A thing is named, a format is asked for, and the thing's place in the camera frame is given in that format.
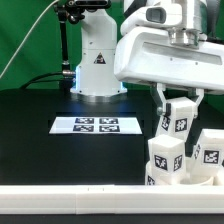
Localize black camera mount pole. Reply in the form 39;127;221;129
54;3;74;92

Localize black cables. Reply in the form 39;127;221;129
19;71;66;90

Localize white barrier rail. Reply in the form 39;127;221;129
213;167;224;186
0;185;224;214

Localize white front barrier rail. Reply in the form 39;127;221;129
0;185;224;214

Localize white round stool seat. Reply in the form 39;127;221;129
145;157;214;186

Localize paper sheet with markers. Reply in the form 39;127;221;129
49;117;142;135

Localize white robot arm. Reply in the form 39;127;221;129
110;0;224;115

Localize white cable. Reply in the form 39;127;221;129
0;0;61;80

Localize black camera on mount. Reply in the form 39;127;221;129
66;0;111;9

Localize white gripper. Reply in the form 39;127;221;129
114;4;224;118

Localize white right barrier rail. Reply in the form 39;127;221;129
213;167;224;186

